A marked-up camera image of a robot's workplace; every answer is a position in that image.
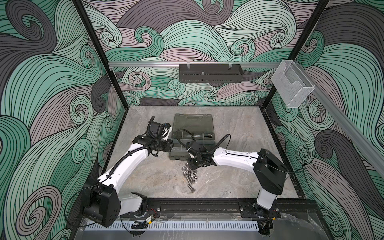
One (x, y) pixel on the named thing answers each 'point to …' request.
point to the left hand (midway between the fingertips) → (171, 143)
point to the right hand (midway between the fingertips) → (190, 164)
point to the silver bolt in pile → (188, 179)
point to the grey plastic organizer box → (189, 127)
